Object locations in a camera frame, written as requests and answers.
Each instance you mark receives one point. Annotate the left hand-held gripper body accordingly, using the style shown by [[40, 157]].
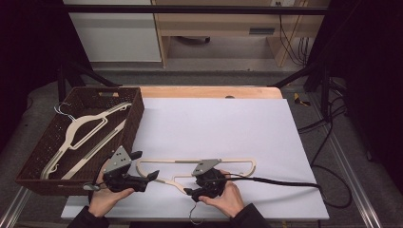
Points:
[[122, 180]]

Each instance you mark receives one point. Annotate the black metal stand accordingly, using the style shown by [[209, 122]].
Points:
[[61, 82], [323, 91]]

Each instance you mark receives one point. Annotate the black curtain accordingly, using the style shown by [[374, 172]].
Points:
[[25, 47], [374, 63]]

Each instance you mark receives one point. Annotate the aluminium frame rail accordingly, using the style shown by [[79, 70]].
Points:
[[12, 210], [364, 215]]

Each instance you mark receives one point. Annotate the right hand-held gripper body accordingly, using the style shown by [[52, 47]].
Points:
[[210, 183]]

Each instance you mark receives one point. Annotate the black horizontal bar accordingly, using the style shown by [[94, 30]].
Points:
[[190, 9]]

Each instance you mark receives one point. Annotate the person's left hand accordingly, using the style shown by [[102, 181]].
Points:
[[103, 202]]

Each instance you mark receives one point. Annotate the brown woven basket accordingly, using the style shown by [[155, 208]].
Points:
[[34, 158]]

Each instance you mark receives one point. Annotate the yellow black object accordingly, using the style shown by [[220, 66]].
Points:
[[297, 98]]

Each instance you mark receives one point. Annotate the white table sheet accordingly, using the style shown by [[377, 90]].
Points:
[[221, 126]]

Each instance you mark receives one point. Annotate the person's right hand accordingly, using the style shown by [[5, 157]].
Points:
[[228, 198]]

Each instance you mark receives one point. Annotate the beige wooden desk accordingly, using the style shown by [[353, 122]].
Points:
[[221, 25]]

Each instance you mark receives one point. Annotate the cream wooden clothes hanger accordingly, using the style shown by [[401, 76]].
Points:
[[228, 161], [74, 125]]

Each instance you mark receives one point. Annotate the white cabinet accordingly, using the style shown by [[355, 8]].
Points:
[[117, 38]]

